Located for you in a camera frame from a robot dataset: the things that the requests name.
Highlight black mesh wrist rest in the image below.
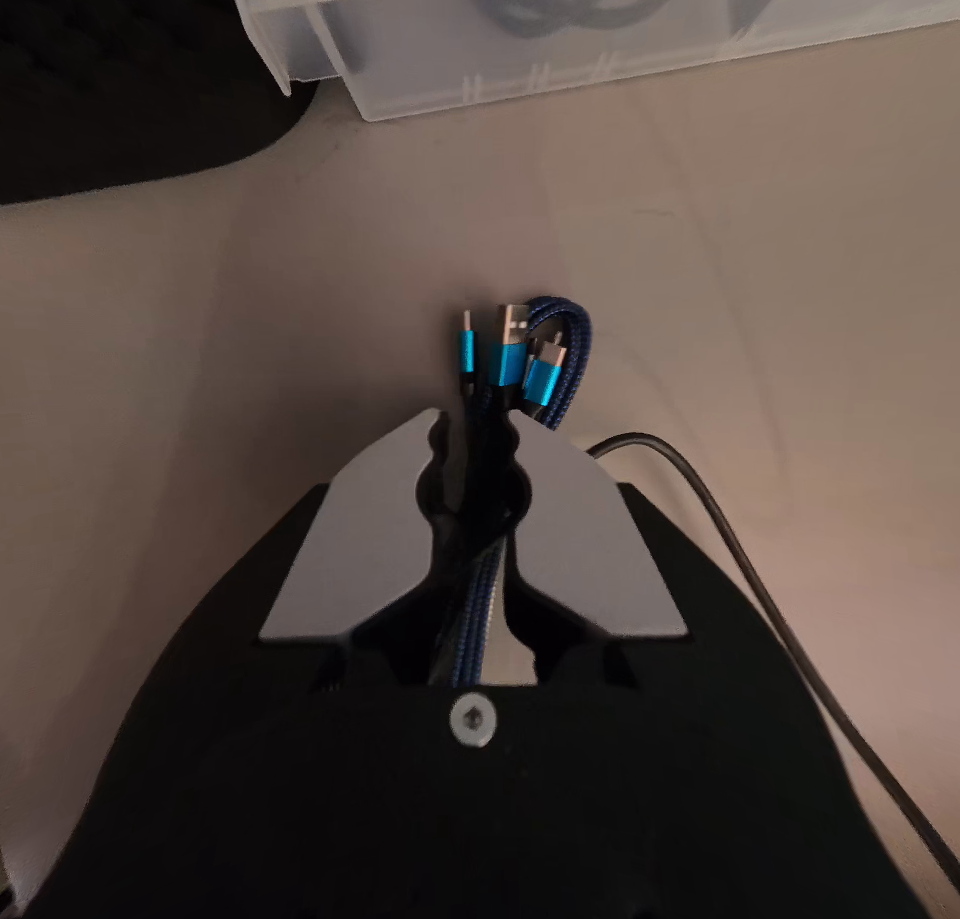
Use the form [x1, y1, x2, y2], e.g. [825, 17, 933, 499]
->
[0, 0, 325, 208]

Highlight clear plastic bin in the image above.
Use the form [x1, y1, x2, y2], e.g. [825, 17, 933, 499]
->
[221, 0, 960, 124]

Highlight black multi-port USB hub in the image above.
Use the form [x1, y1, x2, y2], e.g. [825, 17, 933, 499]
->
[585, 431, 960, 886]

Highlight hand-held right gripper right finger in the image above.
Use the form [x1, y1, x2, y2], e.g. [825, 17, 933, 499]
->
[504, 412, 690, 661]

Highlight braided blue red white cables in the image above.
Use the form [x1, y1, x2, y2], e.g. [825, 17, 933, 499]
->
[429, 295, 595, 689]

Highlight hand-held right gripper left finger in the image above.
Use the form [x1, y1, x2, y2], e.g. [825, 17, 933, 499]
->
[258, 407, 451, 661]

